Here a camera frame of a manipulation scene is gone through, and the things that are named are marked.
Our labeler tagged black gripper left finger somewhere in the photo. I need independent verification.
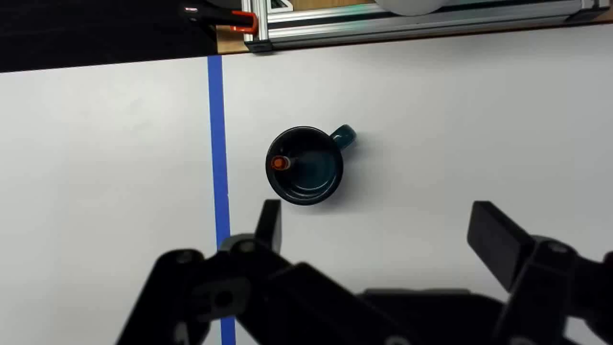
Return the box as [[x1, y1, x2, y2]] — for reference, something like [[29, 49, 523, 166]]
[[115, 197, 410, 345]]

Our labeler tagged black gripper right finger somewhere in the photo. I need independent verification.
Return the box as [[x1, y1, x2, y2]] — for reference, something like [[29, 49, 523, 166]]
[[465, 199, 613, 345]]

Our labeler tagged orange marker with white band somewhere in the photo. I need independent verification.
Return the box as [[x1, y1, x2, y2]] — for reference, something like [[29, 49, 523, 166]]
[[268, 153, 295, 172]]

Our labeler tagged dark teal ceramic mug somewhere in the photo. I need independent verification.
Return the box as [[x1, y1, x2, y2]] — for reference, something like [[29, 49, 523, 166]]
[[264, 122, 358, 206]]

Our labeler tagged blue tape strip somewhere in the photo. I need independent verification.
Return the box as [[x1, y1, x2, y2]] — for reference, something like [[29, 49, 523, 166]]
[[205, 53, 237, 345]]

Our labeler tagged brown wooden board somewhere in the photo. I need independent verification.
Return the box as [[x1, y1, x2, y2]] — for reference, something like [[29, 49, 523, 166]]
[[214, 24, 251, 55]]

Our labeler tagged red clamp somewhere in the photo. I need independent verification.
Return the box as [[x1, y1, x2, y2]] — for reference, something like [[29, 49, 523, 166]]
[[184, 5, 260, 34]]

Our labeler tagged black mat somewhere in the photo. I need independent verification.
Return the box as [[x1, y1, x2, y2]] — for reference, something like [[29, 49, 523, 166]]
[[0, 0, 218, 72]]

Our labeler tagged aluminium frame rail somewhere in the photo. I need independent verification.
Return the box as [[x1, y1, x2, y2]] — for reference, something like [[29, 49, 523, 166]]
[[245, 0, 613, 53]]

